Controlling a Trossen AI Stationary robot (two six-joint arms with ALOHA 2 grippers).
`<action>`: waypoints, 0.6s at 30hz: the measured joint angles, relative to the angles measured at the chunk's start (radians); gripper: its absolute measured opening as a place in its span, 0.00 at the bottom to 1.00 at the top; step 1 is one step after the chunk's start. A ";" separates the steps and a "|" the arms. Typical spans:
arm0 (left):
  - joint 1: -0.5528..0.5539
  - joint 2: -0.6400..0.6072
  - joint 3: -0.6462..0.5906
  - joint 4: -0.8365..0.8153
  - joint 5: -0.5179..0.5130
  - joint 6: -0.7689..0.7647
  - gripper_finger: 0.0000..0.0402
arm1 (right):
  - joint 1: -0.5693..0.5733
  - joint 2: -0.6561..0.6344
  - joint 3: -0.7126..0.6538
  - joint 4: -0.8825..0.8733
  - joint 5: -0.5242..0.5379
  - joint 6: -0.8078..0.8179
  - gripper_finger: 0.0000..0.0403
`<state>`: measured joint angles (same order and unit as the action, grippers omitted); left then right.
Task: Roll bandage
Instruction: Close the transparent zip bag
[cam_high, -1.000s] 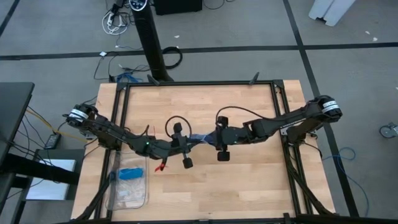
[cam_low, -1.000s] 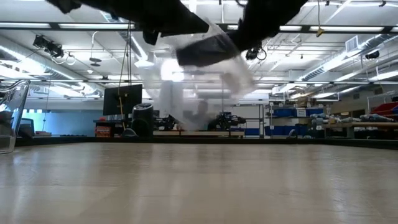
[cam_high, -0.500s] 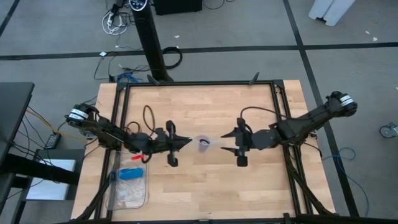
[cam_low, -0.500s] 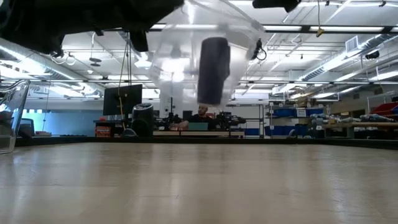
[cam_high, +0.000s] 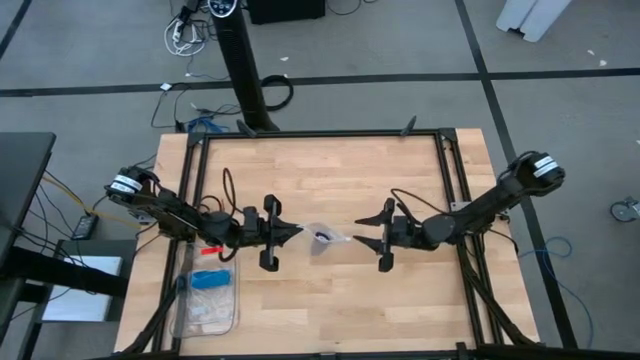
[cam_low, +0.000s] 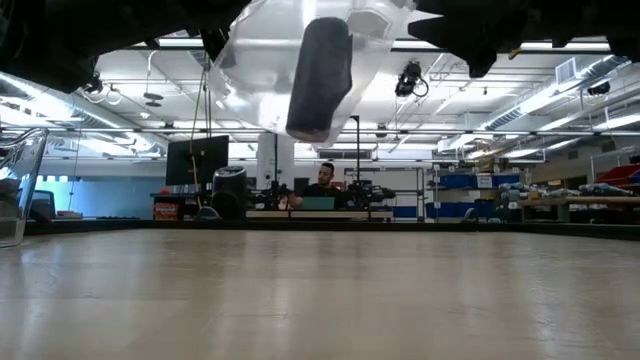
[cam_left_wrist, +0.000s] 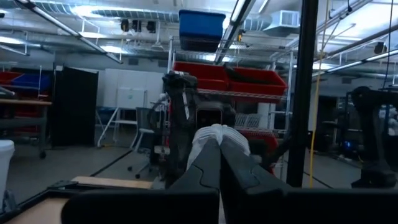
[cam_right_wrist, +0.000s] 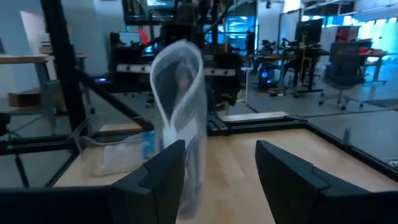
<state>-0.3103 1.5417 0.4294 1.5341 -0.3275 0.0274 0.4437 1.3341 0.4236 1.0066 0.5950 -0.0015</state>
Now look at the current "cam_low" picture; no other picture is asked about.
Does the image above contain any person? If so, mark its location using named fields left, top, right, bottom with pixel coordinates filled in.
left=288, top=162, right=346, bottom=210

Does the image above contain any black aluminium table frame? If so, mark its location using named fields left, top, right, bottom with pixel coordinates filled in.
left=24, top=217, right=640, bottom=242

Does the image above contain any distant wooden table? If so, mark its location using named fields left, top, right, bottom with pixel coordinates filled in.
left=245, top=209, right=395, bottom=221

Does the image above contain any clear plastic bin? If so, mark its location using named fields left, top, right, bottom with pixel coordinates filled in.
left=0, top=127, right=50, bottom=250

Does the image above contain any black ceiling-mounted device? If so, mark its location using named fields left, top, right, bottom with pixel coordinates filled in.
left=82, top=72, right=104, bottom=95
left=394, top=60, right=430, bottom=99

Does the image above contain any black bar with light strips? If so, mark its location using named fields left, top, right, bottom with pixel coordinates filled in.
left=94, top=34, right=640, bottom=56

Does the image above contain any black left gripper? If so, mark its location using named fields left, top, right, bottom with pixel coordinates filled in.
left=94, top=0, right=251, bottom=64

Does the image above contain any red storage bin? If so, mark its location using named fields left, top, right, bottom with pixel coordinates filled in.
left=594, top=164, right=640, bottom=187

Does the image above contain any clear plastic zip bag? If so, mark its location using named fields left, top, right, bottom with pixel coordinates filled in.
left=207, top=0, right=417, bottom=147

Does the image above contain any dark blue elastic bandage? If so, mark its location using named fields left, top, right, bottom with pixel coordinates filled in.
left=285, top=17, right=354, bottom=144

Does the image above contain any hanging black cable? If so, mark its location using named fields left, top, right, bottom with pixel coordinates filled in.
left=188, top=64, right=216, bottom=211

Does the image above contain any blue storage bin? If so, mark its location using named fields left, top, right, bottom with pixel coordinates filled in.
left=439, top=173, right=521, bottom=190
left=424, top=201, right=481, bottom=219

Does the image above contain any black office chair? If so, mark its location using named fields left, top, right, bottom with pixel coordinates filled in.
left=29, top=189, right=57, bottom=224

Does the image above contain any teal box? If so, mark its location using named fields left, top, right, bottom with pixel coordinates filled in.
left=301, top=196, right=336, bottom=211

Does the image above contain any black computer monitor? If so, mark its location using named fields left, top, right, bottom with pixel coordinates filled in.
left=165, top=134, right=230, bottom=187

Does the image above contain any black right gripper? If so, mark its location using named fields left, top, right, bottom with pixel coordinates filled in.
left=407, top=0, right=606, bottom=79

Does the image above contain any white pillar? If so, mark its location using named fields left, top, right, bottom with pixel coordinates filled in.
left=256, top=132, right=296, bottom=191

